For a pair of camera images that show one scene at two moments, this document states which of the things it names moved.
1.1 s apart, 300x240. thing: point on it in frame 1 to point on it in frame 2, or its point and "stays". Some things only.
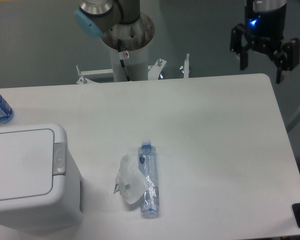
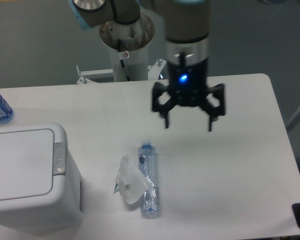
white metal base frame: (154, 71) stays
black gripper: (264, 27) to (188, 84)
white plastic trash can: (34, 184) stays
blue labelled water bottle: (0, 109) stays
